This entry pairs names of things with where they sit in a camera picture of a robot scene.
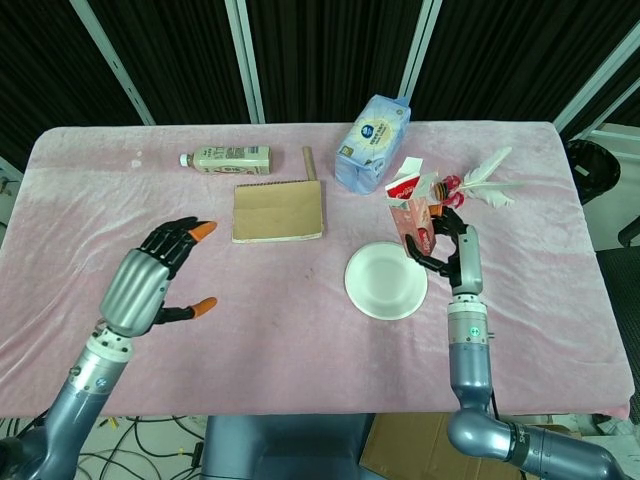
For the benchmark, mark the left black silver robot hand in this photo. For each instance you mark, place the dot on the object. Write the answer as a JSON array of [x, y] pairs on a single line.
[[135, 290]]

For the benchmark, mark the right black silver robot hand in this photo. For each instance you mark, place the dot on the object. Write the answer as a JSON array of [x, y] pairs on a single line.
[[470, 260]]

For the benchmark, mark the pink red toothpaste box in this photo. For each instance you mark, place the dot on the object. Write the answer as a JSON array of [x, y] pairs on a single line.
[[412, 220]]

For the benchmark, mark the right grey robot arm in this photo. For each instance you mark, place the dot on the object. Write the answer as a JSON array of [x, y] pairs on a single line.
[[467, 360]]

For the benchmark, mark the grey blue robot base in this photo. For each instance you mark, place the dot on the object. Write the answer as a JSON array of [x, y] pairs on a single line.
[[280, 445]]

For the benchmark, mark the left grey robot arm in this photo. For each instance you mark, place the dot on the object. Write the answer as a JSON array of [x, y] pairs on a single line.
[[85, 390]]

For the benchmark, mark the brown cardboard box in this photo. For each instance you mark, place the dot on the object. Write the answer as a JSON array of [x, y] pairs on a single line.
[[400, 445]]

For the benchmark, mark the white feather shuttlecock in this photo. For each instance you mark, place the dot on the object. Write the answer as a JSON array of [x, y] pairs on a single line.
[[492, 195]]

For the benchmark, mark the white paper plate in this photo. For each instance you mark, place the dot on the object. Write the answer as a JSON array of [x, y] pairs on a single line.
[[385, 285]]

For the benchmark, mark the pink plush table cloth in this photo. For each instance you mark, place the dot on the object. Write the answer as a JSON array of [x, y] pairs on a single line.
[[275, 340]]

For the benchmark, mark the blue tissue pack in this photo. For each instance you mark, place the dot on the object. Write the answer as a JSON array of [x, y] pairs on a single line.
[[372, 145]]

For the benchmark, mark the black round stool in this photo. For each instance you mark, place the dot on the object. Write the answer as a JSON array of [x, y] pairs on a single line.
[[592, 167]]

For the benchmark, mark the milk tea plastic bottle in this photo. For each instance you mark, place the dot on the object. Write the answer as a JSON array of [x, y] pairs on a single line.
[[230, 161]]

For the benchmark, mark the brown cover notebook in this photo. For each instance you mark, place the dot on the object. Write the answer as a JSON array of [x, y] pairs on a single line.
[[277, 212]]

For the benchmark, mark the white frame post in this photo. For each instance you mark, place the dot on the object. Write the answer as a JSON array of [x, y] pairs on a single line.
[[115, 65], [419, 45], [600, 75], [245, 60]]

